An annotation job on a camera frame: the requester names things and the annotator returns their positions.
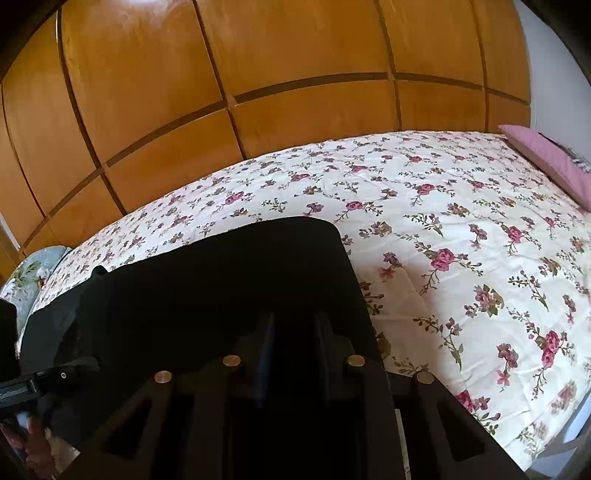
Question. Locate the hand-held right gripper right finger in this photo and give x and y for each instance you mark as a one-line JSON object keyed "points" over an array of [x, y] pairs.
{"points": [[323, 355]]}

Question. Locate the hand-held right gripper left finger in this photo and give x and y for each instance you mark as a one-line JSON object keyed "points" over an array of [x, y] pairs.
{"points": [[265, 355]]}

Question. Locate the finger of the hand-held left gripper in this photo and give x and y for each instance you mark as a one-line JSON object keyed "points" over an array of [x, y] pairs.
{"points": [[64, 374]]}

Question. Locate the black pants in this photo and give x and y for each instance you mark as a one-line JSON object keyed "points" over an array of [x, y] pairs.
{"points": [[221, 277]]}

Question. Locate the person's left hand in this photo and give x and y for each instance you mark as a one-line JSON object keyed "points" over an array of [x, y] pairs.
{"points": [[37, 454]]}

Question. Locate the light blue floral pillow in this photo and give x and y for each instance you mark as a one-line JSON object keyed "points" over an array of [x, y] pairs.
{"points": [[27, 277]]}

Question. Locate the floral bedspread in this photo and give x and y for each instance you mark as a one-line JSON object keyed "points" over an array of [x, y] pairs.
{"points": [[461, 258]]}

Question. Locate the wooden wardrobe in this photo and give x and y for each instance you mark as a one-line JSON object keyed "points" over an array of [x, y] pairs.
{"points": [[231, 78]]}

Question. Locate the pink pillow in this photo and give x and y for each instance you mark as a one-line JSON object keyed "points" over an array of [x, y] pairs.
{"points": [[554, 159]]}

